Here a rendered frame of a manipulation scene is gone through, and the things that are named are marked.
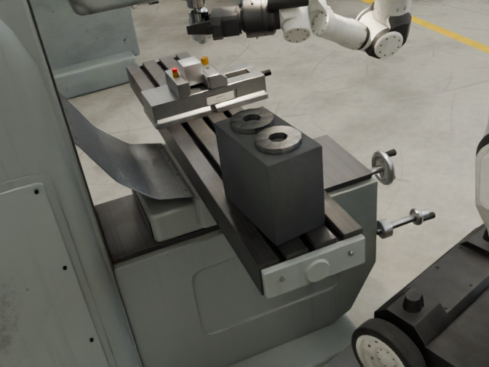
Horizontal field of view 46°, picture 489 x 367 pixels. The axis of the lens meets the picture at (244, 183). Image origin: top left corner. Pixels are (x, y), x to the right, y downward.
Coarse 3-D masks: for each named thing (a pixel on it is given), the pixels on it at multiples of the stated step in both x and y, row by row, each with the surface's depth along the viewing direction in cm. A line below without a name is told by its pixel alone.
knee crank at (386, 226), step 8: (416, 208) 181; (408, 216) 181; (416, 216) 180; (424, 216) 182; (432, 216) 184; (384, 224) 176; (392, 224) 179; (400, 224) 180; (416, 224) 182; (376, 232) 178; (384, 232) 176; (392, 232) 177
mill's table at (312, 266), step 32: (160, 64) 208; (192, 128) 158; (192, 160) 144; (224, 192) 130; (224, 224) 126; (352, 224) 116; (256, 256) 111; (288, 256) 111; (320, 256) 111; (352, 256) 115; (288, 288) 112
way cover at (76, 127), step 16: (80, 128) 141; (96, 128) 159; (80, 144) 128; (96, 144) 144; (112, 144) 156; (128, 144) 164; (144, 144) 167; (160, 144) 168; (96, 160) 131; (112, 160) 144; (128, 160) 152; (144, 160) 158; (160, 160) 159; (112, 176) 133; (128, 176) 142; (160, 176) 151; (176, 176) 152; (144, 192) 139; (160, 192) 143; (176, 192) 144
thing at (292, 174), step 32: (224, 128) 116; (256, 128) 112; (288, 128) 111; (224, 160) 121; (256, 160) 106; (288, 160) 104; (320, 160) 108; (256, 192) 111; (288, 192) 108; (320, 192) 112; (256, 224) 118; (288, 224) 111; (320, 224) 116
